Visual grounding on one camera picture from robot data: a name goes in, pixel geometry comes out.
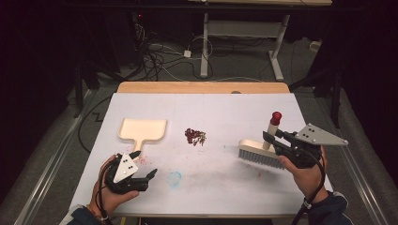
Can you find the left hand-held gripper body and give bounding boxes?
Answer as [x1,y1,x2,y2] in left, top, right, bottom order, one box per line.
[104,152,150,195]

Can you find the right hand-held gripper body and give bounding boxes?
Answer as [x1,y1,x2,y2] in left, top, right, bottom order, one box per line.
[274,123,349,170]

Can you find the cream brush with red cap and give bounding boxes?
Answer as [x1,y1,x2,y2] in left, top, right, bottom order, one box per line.
[237,111,286,171]

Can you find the cream plastic dustpan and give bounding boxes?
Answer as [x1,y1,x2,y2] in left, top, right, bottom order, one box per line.
[117,117,168,154]

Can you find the pile of dark red beans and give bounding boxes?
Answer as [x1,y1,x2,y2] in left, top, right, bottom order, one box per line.
[184,127,207,147]

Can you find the person's left hand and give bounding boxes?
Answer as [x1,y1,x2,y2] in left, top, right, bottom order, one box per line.
[90,155,141,218]

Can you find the person's right hand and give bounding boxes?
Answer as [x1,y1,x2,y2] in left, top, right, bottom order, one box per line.
[277,145,329,204]

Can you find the black metal stand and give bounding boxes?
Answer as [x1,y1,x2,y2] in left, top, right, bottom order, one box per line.
[288,60,344,129]
[72,60,101,119]

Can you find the white table mat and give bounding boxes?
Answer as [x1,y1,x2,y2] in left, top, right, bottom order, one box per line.
[69,92,334,218]

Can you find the wooden table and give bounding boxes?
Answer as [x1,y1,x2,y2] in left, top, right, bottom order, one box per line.
[69,81,334,219]

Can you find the small white floor box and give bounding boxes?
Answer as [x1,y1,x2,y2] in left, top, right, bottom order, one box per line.
[308,39,323,53]

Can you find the left hand-held gripper cable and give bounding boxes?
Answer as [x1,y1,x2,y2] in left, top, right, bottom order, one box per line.
[94,160,115,225]

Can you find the hand-held gripper cable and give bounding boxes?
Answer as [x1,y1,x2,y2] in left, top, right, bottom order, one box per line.
[291,149,328,225]
[94,160,115,225]

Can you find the right hand-held gripper cable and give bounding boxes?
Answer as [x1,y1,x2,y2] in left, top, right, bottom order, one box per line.
[291,149,328,225]

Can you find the metal floor rail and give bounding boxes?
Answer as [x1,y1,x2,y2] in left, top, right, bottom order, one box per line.
[12,89,95,225]
[325,93,390,225]

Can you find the black floor cable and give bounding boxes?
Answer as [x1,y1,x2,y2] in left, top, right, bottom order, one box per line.
[77,94,113,154]

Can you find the tangle of floor cables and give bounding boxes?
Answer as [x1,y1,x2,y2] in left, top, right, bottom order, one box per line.
[130,12,215,83]

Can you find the white desk frame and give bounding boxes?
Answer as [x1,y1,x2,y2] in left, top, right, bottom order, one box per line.
[187,0,333,83]

